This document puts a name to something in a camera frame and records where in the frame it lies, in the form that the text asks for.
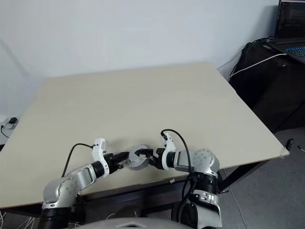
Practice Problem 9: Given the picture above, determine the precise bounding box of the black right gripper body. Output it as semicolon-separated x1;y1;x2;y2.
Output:
154;147;167;171

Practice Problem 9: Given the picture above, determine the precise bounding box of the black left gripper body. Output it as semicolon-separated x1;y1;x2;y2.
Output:
103;153;116;175

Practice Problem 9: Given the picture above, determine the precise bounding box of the silver spoked rotor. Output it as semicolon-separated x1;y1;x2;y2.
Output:
128;144;149;166

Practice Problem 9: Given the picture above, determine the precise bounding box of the grey robot torso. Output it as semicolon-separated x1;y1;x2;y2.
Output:
81;209;189;229

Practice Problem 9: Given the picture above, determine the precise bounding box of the white power strip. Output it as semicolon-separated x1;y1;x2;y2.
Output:
0;116;20;131

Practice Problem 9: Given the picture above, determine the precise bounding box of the black cabinet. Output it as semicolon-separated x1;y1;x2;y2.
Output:
228;42;305;134

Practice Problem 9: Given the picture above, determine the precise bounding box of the black laptop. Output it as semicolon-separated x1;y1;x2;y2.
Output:
263;0;305;64

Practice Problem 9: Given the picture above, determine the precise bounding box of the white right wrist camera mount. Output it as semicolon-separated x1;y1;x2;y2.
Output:
160;132;177;171

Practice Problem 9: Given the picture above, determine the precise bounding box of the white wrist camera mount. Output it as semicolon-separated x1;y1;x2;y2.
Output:
160;132;177;171
91;137;111;178

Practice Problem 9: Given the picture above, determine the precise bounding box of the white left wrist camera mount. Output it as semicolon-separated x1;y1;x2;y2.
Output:
91;137;111;178

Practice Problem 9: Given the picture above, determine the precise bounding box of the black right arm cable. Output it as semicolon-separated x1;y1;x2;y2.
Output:
160;129;199;215

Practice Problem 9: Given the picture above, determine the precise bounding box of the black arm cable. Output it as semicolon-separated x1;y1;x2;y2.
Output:
160;129;199;215
61;143;95;178

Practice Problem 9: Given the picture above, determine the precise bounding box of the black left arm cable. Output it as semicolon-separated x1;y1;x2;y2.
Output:
61;143;95;178

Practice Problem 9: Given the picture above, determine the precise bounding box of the black table frame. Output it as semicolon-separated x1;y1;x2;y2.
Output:
0;162;261;219

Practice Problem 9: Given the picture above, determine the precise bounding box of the white cable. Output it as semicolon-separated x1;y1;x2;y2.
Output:
229;53;287;81

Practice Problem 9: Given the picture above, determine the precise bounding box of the black laptop cable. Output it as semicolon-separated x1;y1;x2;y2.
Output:
247;36;278;46

